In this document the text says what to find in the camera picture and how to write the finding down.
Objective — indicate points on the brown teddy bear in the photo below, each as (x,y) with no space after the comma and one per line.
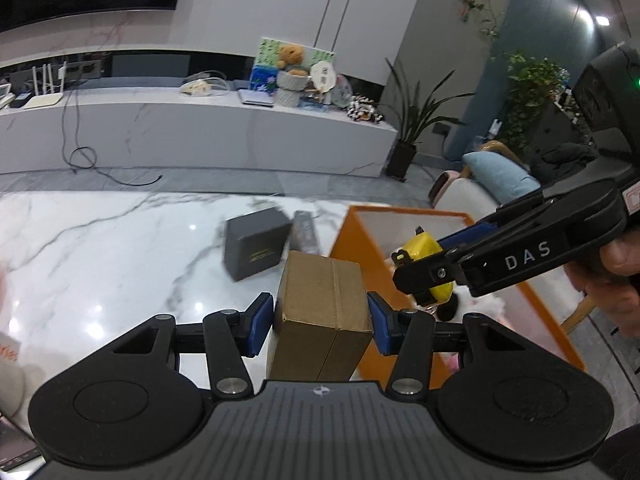
(291,57)

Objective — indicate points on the light blue cushion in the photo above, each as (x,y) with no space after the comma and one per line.
(500,175)

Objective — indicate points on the yellow toy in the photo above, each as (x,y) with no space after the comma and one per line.
(422,247)

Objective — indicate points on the dark grey box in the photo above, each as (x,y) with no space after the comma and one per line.
(255,240)

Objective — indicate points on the black smartphone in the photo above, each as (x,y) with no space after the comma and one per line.
(15,447)

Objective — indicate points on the orange storage bin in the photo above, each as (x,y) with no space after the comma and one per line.
(357,260)

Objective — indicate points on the person's right hand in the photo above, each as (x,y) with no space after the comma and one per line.
(617,260)

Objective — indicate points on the brown cardboard box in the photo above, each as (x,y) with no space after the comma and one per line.
(320,290)

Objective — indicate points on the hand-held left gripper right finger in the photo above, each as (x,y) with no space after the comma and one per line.
(380,330)

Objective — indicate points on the small black device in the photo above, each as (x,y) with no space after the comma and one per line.
(20,100)

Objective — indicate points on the white router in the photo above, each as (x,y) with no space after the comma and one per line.
(42,102)

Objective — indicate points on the black white striped item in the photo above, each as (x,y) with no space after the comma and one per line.
(365,110)

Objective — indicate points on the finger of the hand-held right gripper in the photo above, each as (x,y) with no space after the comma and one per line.
(425,275)
(470,235)

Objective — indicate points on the potted green plant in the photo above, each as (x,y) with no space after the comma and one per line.
(402,157)

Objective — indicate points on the round white hand fan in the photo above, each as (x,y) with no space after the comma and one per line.
(323,76)

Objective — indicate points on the large leafy plant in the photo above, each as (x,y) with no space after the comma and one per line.
(532,95)

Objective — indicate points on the black cloth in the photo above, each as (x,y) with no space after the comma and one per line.
(562,162)

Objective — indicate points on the black slim box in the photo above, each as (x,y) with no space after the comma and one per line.
(305,235)

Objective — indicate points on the green blue painting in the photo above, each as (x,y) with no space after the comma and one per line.
(265,55)

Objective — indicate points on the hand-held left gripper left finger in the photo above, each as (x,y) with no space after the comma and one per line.
(260,330)

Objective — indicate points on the white plush dog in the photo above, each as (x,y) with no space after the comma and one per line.
(485,307)

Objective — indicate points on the grey laptop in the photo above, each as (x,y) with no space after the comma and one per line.
(257,99)

